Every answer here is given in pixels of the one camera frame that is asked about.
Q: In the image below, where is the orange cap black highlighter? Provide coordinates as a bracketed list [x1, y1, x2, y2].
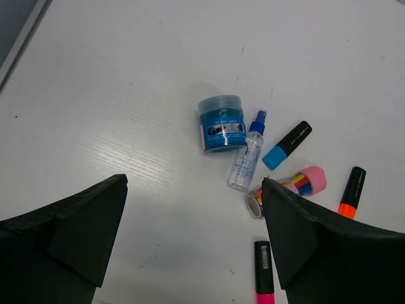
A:
[338, 167, 366, 219]

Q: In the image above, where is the pink cap clear tube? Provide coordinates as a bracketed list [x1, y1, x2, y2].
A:
[246, 166, 327, 219]

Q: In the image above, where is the clear spray bottle blue cap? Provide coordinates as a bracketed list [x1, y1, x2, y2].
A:
[228, 110, 267, 192]

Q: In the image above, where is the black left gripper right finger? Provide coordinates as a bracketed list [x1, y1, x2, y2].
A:
[262, 178, 404, 303]

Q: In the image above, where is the pink cap black highlighter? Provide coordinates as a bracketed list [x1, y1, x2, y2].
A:
[254, 241, 275, 304]

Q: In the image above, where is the blue cap black highlighter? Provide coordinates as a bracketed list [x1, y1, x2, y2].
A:
[262, 120, 313, 170]

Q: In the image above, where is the blue slime jar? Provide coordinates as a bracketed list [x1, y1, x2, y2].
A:
[197, 95, 247, 152]

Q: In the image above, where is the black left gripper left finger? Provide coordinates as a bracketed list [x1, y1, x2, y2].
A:
[1, 174, 128, 303]

